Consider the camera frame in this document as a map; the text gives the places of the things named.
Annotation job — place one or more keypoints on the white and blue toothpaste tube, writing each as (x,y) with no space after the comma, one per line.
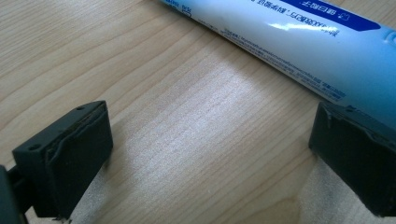
(295,46)

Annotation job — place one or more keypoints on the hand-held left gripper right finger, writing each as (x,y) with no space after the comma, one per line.
(355,158)

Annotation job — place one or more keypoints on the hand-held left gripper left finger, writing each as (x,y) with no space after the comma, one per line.
(71,161)

